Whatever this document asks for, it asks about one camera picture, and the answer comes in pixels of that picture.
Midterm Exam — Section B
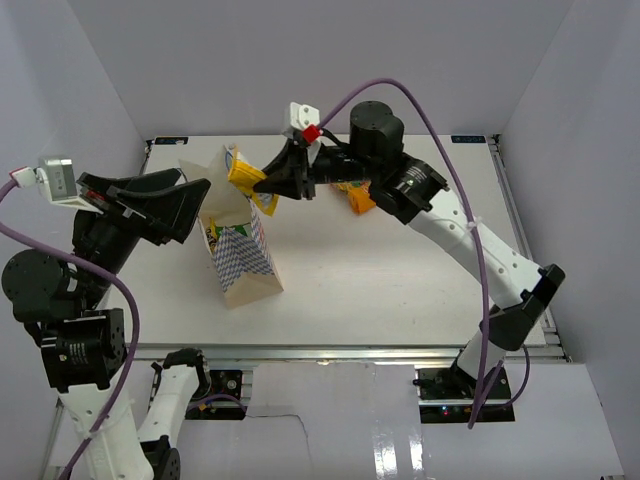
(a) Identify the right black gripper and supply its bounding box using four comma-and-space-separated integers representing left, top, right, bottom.
255, 137, 380, 200

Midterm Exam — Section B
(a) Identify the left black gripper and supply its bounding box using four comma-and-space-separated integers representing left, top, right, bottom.
73, 164, 209, 305

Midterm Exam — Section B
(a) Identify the yellow snack bar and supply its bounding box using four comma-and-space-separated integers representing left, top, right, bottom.
225, 149, 279, 216

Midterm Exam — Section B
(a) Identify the yellow M&M's packet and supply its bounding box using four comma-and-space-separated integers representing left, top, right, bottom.
203, 218, 218, 250

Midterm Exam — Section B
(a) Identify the orange snack multipack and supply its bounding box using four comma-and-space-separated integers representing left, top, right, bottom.
331, 181, 376, 215

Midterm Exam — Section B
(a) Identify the paper bag blue pattern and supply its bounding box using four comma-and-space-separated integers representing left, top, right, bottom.
179, 146, 283, 309

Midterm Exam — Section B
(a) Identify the green snack packet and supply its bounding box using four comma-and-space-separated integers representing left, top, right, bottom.
215, 223, 251, 239

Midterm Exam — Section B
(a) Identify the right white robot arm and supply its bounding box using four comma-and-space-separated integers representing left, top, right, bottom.
253, 101, 565, 399

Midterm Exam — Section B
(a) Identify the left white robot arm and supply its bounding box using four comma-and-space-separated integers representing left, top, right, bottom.
1, 167, 212, 479

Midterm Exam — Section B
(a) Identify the blue label left corner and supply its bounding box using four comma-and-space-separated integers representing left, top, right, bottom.
153, 136, 189, 145

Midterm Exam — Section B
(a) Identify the blue label corner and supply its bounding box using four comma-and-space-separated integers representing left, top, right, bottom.
451, 135, 486, 144
153, 136, 189, 145

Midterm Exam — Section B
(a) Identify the blue label right corner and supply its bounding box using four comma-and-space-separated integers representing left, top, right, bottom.
451, 135, 486, 144

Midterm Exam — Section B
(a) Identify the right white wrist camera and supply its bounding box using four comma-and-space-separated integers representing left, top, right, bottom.
281, 102, 322, 164

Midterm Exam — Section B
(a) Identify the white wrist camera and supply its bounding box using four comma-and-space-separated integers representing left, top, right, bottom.
9, 158, 101, 214
281, 102, 322, 164

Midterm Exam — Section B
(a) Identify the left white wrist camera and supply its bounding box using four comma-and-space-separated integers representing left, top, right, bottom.
9, 158, 101, 214

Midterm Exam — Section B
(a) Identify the aluminium front rail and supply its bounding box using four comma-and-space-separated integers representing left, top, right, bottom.
135, 344, 566, 362

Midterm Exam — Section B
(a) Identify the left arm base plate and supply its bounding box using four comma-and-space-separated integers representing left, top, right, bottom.
185, 370, 245, 421

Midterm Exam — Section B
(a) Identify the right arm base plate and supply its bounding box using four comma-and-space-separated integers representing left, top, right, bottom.
413, 368, 515, 425

